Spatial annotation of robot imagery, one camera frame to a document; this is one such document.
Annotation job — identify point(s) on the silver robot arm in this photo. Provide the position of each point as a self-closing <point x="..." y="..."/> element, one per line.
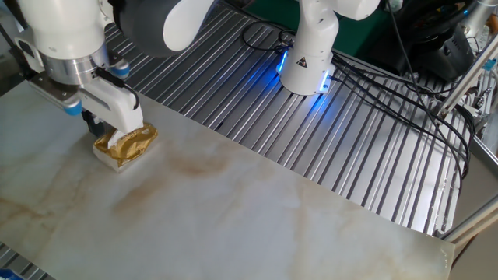
<point x="482" y="15"/>

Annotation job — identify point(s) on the aluminium table edge rail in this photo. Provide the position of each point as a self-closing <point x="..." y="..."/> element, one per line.
<point x="472" y="221"/>

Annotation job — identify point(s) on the black steering wheel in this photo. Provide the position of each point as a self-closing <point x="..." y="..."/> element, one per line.
<point x="428" y="15"/>

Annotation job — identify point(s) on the marble pattern table mat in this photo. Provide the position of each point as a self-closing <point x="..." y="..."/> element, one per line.
<point x="218" y="202"/>

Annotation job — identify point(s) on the grey camera with blue cap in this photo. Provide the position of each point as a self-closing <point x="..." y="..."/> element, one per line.
<point x="58" y="95"/>

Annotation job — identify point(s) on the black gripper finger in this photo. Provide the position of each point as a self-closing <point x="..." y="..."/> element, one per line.
<point x="88" y="123"/>
<point x="102" y="128"/>

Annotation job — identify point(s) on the gold tissue pack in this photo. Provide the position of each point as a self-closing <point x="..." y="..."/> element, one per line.
<point x="130" y="149"/>

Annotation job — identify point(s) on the aluminium frame profile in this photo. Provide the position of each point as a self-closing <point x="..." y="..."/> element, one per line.
<point x="467" y="78"/>

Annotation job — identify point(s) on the green board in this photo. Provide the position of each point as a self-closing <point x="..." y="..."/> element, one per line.
<point x="272" y="11"/>

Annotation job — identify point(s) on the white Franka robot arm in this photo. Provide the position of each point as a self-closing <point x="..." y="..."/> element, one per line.
<point x="311" y="58"/>

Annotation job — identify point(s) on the white paper napkin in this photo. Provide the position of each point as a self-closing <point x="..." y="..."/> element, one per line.
<point x="114" y="139"/>

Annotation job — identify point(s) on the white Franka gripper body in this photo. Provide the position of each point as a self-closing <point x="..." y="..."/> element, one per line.
<point x="116" y="107"/>

